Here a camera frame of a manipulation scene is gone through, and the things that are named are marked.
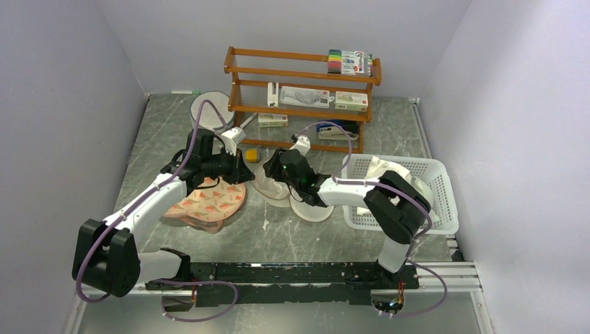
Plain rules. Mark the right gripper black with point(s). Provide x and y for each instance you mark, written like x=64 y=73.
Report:
x=272 y=168

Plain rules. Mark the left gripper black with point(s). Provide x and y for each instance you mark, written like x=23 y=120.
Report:
x=239 y=173

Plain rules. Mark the beige mesh laundry bag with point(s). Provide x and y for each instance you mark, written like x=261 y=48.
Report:
x=278 y=195

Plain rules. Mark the white satin bra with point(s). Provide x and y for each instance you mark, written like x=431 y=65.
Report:
x=378 y=166

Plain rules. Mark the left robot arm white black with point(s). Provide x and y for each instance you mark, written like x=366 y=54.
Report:
x=106 y=256

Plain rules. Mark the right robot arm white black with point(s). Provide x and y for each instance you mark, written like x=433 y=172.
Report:
x=399 y=209

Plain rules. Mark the pink floral bra bag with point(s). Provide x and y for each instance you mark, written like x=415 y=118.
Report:
x=207 y=209

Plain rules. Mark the white mesh laundry bag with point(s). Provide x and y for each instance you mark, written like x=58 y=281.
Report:
x=217 y=118

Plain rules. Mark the yellow grey eraser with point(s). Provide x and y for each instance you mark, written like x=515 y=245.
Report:
x=252 y=156

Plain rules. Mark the green white box lower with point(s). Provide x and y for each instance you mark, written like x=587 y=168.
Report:
x=267 y=120

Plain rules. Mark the green white box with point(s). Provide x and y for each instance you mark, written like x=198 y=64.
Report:
x=349 y=101
x=267 y=120

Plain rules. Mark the beige stapler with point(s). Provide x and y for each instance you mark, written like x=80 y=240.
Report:
x=334 y=134

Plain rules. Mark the white pink marker pen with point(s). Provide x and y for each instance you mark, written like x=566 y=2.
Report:
x=248 y=120

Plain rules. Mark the clear packaged item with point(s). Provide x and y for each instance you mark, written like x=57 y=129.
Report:
x=306 y=97

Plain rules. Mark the blue stapler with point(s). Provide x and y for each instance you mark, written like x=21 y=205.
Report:
x=347 y=125

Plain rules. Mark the green white box upper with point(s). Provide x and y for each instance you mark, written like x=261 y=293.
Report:
x=349 y=101

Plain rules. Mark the marker pen set pack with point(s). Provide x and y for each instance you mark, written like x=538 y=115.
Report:
x=355 y=63

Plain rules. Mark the orange wooden shelf rack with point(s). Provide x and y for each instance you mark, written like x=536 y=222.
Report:
x=293 y=84

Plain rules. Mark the white plastic basket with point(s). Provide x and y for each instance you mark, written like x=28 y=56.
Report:
x=432 y=172

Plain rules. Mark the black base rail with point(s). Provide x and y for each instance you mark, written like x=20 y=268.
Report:
x=218 y=283

